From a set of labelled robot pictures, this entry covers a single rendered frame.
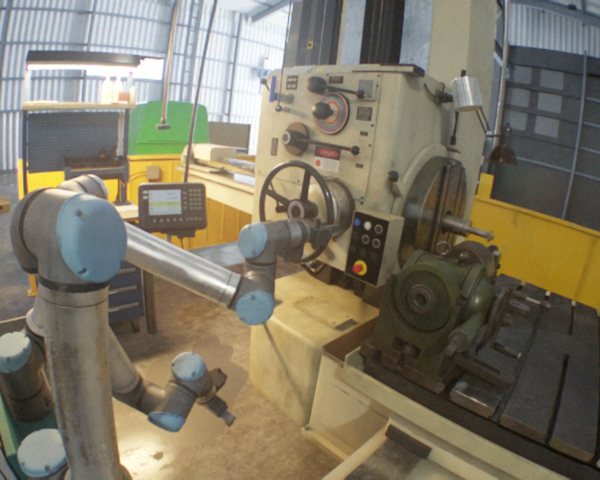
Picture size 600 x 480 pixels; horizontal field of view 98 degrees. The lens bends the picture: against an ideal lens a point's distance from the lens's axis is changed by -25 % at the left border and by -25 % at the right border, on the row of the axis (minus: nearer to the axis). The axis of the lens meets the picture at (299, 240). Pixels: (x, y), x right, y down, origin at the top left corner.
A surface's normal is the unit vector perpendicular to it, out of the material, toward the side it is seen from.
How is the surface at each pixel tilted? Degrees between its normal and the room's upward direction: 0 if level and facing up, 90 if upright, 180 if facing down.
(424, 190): 58
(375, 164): 90
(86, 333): 86
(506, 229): 90
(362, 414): 90
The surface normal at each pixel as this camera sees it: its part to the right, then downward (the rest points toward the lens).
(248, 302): 0.14, 0.34
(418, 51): -0.70, 0.14
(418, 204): -0.64, -0.14
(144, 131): 0.71, 0.20
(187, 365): 0.01, -0.81
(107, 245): 0.96, 0.06
